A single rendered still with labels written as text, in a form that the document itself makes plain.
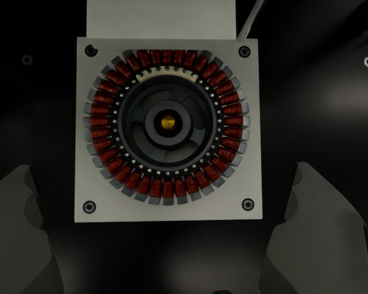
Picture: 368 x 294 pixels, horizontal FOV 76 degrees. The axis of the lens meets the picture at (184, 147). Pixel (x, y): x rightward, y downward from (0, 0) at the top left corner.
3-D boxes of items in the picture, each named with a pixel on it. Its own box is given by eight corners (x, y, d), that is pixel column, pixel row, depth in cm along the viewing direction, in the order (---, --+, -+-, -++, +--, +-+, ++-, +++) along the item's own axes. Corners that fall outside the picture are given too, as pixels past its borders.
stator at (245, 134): (239, 196, 19) (254, 205, 15) (98, 198, 19) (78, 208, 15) (236, 60, 20) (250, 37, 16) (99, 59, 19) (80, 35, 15)
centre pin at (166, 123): (181, 139, 19) (181, 135, 16) (157, 139, 19) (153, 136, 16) (180, 115, 19) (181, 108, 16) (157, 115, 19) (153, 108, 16)
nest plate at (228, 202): (257, 216, 20) (263, 219, 19) (79, 219, 20) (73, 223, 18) (253, 45, 21) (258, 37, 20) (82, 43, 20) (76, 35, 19)
